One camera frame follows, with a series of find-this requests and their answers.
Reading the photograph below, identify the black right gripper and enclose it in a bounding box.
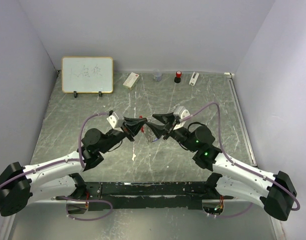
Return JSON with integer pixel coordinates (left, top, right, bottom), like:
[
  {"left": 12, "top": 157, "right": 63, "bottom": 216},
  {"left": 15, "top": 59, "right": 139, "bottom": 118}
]
[{"left": 146, "top": 112, "right": 197, "bottom": 153}]

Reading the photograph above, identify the aluminium rail frame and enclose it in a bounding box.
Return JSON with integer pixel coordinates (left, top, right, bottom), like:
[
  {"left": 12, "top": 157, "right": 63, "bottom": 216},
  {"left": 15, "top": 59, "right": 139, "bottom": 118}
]
[{"left": 224, "top": 72, "right": 286, "bottom": 240}]

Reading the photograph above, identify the black whiteboard stand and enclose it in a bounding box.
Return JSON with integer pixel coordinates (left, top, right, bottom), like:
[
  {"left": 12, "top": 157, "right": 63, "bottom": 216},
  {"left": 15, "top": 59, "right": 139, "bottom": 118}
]
[{"left": 73, "top": 91, "right": 103, "bottom": 98}]

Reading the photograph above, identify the red black stamp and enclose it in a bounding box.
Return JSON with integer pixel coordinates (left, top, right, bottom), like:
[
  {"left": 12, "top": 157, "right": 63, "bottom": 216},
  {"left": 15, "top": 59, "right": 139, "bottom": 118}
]
[{"left": 174, "top": 71, "right": 182, "bottom": 84}]

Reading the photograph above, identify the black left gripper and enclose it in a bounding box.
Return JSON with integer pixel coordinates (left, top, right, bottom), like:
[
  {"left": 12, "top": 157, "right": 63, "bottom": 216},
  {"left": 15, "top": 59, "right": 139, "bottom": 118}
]
[{"left": 99, "top": 115, "right": 147, "bottom": 153}]

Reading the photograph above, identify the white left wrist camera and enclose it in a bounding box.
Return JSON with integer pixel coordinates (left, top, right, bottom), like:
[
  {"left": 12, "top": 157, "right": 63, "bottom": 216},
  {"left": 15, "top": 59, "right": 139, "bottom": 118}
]
[{"left": 107, "top": 111, "right": 124, "bottom": 132}]

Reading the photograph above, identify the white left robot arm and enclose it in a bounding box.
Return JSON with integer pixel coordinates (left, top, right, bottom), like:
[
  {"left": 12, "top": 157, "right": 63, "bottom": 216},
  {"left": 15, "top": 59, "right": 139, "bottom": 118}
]
[{"left": 0, "top": 112, "right": 147, "bottom": 217}]

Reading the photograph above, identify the red handled key organizer ring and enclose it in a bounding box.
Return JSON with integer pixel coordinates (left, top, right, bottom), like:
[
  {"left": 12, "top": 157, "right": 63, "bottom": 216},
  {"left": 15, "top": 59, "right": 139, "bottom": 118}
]
[{"left": 142, "top": 124, "right": 160, "bottom": 145}]

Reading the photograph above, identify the white cardboard box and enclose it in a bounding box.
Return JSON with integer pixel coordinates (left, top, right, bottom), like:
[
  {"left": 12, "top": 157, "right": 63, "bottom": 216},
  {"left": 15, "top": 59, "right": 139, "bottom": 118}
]
[{"left": 123, "top": 72, "right": 139, "bottom": 90}]

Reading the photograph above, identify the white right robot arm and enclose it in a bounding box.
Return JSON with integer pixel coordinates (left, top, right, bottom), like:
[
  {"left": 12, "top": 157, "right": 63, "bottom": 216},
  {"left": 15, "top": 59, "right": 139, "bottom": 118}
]
[{"left": 147, "top": 113, "right": 297, "bottom": 221}]

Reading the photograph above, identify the white stapler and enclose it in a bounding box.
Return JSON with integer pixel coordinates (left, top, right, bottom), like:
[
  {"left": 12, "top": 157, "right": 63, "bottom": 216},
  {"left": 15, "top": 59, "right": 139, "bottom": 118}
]
[{"left": 189, "top": 72, "right": 199, "bottom": 86}]

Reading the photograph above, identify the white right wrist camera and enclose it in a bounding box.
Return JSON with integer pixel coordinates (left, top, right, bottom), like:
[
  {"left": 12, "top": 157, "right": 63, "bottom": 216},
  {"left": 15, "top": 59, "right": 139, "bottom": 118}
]
[{"left": 173, "top": 106, "right": 191, "bottom": 130}]

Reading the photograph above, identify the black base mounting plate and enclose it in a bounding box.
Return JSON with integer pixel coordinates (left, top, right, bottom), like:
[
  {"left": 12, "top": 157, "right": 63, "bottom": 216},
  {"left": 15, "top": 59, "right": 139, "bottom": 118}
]
[{"left": 68, "top": 180, "right": 220, "bottom": 211}]

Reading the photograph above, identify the small whiteboard yellow frame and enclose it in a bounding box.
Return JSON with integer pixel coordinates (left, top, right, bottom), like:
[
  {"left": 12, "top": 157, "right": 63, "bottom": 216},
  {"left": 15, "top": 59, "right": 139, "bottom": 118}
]
[{"left": 61, "top": 56, "right": 113, "bottom": 94}]

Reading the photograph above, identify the red tagged key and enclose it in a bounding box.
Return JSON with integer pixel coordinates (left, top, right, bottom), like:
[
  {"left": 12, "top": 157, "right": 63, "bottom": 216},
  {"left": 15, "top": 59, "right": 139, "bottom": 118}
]
[{"left": 139, "top": 115, "right": 145, "bottom": 133}]

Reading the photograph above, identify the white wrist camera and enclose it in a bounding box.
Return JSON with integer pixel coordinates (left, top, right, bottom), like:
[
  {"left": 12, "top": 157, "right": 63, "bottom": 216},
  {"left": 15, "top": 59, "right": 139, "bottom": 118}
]
[
  {"left": 173, "top": 106, "right": 191, "bottom": 130},
  {"left": 107, "top": 111, "right": 124, "bottom": 132}
]

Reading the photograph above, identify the clear jar of paperclips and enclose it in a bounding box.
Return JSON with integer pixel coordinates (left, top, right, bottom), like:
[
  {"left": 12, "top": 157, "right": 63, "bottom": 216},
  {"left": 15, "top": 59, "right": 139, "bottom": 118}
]
[{"left": 152, "top": 69, "right": 162, "bottom": 82}]

